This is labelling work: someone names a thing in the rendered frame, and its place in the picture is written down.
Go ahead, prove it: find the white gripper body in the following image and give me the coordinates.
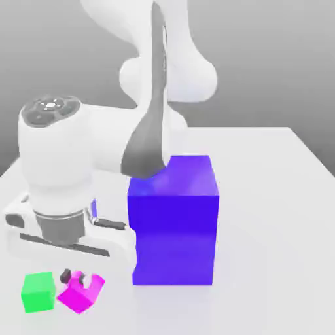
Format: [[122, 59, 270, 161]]
[[5, 226, 137, 275]]

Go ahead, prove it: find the small magenta cube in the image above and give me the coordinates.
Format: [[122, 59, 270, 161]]
[[56, 270, 106, 315]]

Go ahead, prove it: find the small green cube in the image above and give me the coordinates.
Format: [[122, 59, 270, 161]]
[[20, 272, 58, 314]]

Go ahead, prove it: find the large blue box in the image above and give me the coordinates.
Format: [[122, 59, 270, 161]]
[[127, 154, 220, 287]]

